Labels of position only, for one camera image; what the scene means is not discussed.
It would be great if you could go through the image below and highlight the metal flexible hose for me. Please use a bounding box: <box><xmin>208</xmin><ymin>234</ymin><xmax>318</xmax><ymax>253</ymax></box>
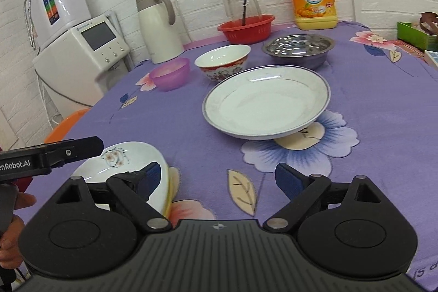
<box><xmin>23</xmin><ymin>0</ymin><xmax>38</xmax><ymax>48</ymax></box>

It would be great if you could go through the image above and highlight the orange plastic stool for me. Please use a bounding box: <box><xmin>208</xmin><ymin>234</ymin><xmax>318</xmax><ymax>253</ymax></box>
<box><xmin>43</xmin><ymin>108</ymin><xmax>91</xmax><ymax>144</ymax></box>

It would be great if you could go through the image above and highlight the green box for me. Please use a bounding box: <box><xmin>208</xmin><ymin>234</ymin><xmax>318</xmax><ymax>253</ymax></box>
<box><xmin>396</xmin><ymin>21</ymin><xmax>438</xmax><ymax>53</ymax></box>

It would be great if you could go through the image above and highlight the stainless steel bowl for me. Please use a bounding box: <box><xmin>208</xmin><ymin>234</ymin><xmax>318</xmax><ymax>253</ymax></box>
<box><xmin>262</xmin><ymin>33</ymin><xmax>336</xmax><ymax>70</ymax></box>

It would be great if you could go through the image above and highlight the white water purifier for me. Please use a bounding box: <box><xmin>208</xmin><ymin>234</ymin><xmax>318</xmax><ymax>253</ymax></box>
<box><xmin>25</xmin><ymin>0</ymin><xmax>91</xmax><ymax>48</ymax></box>

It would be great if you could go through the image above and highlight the white bowl with red pattern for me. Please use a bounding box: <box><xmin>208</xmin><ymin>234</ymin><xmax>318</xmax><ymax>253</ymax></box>
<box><xmin>194</xmin><ymin>44</ymin><xmax>252</xmax><ymax>83</ymax></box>

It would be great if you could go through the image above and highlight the white plate with blue rim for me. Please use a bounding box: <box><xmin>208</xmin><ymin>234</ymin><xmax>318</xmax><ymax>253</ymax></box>
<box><xmin>202</xmin><ymin>65</ymin><xmax>331</xmax><ymax>141</ymax></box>

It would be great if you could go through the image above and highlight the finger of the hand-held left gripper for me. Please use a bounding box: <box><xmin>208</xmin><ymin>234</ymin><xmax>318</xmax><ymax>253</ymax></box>
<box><xmin>40</xmin><ymin>137</ymin><xmax>105</xmax><ymax>171</ymax></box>

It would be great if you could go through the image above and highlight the white thermos jug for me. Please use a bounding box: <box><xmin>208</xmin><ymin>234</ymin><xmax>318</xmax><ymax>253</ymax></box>
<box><xmin>136</xmin><ymin>0</ymin><xmax>186</xmax><ymax>65</ymax></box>

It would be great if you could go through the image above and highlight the brown strap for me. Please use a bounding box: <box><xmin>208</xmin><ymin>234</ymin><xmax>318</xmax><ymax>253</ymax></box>
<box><xmin>419</xmin><ymin>12</ymin><xmax>438</xmax><ymax>37</ymax></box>

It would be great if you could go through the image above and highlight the blue and white box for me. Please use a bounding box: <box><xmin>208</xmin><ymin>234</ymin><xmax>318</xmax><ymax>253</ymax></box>
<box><xmin>423</xmin><ymin>50</ymin><xmax>438</xmax><ymax>70</ymax></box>

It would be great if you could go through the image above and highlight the person's left hand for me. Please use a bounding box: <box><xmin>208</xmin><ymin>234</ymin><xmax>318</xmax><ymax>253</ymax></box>
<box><xmin>0</xmin><ymin>192</ymin><xmax>37</xmax><ymax>269</ymax></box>

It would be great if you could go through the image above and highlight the purple plastic bowl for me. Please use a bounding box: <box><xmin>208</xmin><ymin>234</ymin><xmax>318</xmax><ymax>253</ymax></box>
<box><xmin>149</xmin><ymin>57</ymin><xmax>191</xmax><ymax>92</ymax></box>

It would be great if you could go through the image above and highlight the purple floral tablecloth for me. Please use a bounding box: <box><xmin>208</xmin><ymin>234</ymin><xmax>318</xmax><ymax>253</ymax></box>
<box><xmin>21</xmin><ymin>20</ymin><xmax>438</xmax><ymax>279</ymax></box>

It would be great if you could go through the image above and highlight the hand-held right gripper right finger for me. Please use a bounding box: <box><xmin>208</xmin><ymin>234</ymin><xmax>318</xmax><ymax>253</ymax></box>
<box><xmin>262</xmin><ymin>163</ymin><xmax>382</xmax><ymax>232</ymax></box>

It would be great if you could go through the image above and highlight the white bowl with flower print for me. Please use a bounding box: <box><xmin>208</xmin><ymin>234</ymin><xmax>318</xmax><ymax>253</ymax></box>
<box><xmin>70</xmin><ymin>141</ymin><xmax>172</xmax><ymax>218</ymax></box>

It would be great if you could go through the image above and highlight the red plastic basket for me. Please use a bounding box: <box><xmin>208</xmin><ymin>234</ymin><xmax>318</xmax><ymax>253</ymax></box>
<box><xmin>217</xmin><ymin>14</ymin><xmax>276</xmax><ymax>45</ymax></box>

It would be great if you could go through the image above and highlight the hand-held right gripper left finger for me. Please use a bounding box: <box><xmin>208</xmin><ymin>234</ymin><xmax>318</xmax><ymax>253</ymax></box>
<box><xmin>55</xmin><ymin>161</ymin><xmax>173</xmax><ymax>233</ymax></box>

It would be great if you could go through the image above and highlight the white appliance with screen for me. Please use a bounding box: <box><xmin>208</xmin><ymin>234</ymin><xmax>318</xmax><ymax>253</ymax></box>
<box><xmin>32</xmin><ymin>14</ymin><xmax>135</xmax><ymax>119</ymax></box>

